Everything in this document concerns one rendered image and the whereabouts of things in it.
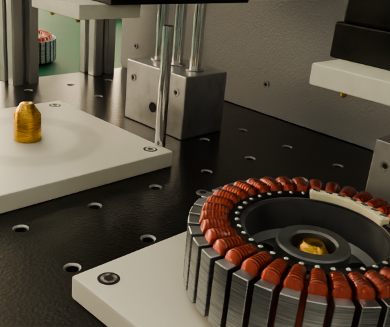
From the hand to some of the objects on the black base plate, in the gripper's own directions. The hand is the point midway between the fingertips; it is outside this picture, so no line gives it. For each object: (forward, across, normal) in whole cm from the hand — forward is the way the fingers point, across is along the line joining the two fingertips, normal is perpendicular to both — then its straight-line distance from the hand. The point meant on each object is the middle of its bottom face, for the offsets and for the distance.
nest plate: (+16, +28, +3) cm, 32 cm away
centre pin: (+16, +28, +4) cm, 32 cm away
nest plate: (+16, +52, +3) cm, 54 cm away
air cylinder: (+29, +52, +10) cm, 60 cm away
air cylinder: (+29, +28, +10) cm, 41 cm away
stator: (+16, +52, +4) cm, 54 cm away
